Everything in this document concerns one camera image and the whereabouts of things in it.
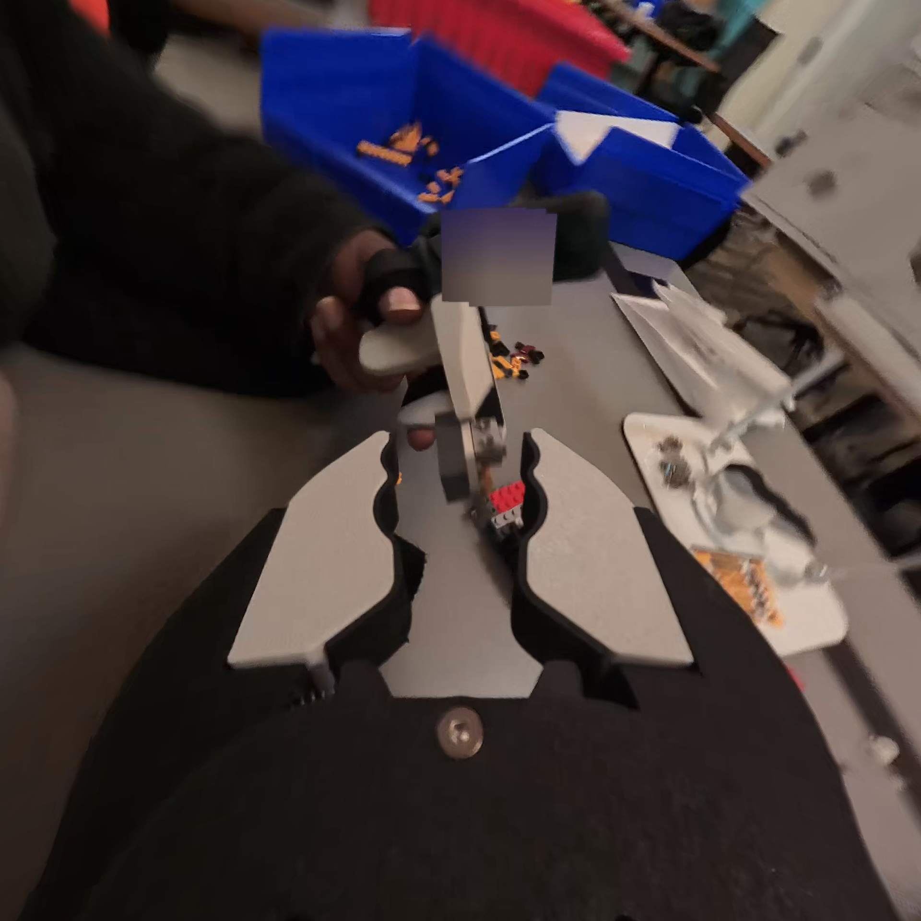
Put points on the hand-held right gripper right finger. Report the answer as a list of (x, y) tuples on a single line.
[(604, 575)]

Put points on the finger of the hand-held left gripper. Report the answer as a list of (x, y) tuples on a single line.
[(464, 360), (428, 411)]

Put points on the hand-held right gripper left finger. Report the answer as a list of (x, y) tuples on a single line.
[(324, 568)]

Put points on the small light grey brick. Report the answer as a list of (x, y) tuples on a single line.
[(489, 437)]

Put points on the toy brick car model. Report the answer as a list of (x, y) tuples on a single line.
[(507, 500)]

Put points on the orange bricks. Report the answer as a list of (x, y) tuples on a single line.
[(392, 147)]

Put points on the blue plastic bin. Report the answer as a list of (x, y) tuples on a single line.
[(647, 194), (345, 86)]

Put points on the person's left forearm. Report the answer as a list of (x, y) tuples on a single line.
[(144, 216)]

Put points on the grey desk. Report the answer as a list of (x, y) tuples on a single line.
[(108, 504)]

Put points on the wooden background desk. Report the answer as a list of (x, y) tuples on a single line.
[(683, 50)]

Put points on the person's left hand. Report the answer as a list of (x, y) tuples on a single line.
[(338, 324)]

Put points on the pile of small loose bricks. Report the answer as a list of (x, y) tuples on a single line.
[(514, 360)]

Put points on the clear bag of dark parts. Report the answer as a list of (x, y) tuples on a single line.
[(673, 460)]

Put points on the orange striped sticker sheet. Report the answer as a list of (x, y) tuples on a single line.
[(741, 583)]

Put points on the loose grey wedge black edge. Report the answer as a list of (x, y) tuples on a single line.
[(748, 504)]

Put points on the white stand with wooden board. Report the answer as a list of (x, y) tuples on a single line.
[(813, 619)]

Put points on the white paper sheet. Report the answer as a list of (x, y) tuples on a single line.
[(597, 133)]

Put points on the red plastic bin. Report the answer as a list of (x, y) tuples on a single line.
[(504, 36)]

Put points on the white round brick piece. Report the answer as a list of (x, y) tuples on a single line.
[(883, 750)]

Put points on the black bag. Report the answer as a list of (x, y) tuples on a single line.
[(687, 25)]

